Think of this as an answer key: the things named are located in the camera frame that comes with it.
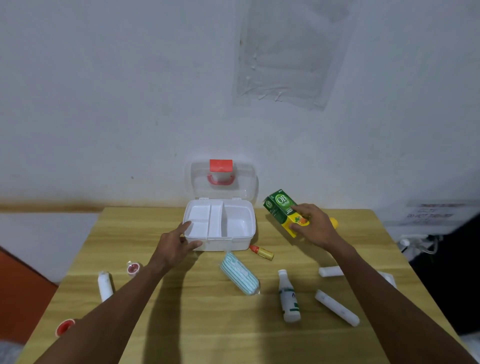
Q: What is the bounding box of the white first-aid box clear lid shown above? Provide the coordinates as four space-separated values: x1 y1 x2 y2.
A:
182 159 260 252

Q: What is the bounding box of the orange board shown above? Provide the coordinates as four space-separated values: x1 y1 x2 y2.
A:
0 245 59 346

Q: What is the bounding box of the person's right hand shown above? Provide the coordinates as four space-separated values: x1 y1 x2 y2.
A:
290 203 350 253

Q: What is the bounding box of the striped face mask pack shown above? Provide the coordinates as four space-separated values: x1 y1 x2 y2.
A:
219 251 261 297

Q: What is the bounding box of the plain white bottle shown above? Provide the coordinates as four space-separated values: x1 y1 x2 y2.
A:
97 271 114 303

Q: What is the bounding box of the small yellow bottle red cap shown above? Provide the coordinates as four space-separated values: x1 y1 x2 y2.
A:
249 245 275 261

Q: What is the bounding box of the person's left forearm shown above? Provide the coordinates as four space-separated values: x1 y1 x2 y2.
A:
34 261 170 364

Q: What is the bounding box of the white paper wall notice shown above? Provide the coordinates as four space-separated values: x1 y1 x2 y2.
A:
398 202 467 228

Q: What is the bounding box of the large black object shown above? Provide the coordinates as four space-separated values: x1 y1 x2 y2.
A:
408 213 480 337

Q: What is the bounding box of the person's left hand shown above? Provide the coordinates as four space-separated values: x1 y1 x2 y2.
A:
149 221 203 274

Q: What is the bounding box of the white bottle green label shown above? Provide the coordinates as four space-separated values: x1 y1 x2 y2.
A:
278 269 302 323

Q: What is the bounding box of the short white gauze roll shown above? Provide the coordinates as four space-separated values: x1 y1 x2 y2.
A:
318 265 345 278

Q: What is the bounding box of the white power strip with cables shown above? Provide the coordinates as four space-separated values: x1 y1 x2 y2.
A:
397 234 445 256

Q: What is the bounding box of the green yellow medicine carton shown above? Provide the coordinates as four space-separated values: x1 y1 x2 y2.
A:
263 189 311 239

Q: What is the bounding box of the red white tape roll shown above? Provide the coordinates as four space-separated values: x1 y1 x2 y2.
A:
55 319 77 338

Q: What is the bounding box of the white wrapped packet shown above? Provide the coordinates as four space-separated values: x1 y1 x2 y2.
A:
377 271 397 289

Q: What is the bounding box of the person's right forearm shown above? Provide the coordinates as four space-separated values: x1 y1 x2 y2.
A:
325 242 478 364

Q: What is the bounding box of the white divided insert tray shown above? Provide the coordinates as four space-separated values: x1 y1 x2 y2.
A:
185 200 225 239

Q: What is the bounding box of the long white gauze roll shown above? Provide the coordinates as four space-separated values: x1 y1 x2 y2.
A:
314 289 361 328

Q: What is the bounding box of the person's grey trouser leg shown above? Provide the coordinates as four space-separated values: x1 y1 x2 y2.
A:
0 339 25 364
459 331 480 364

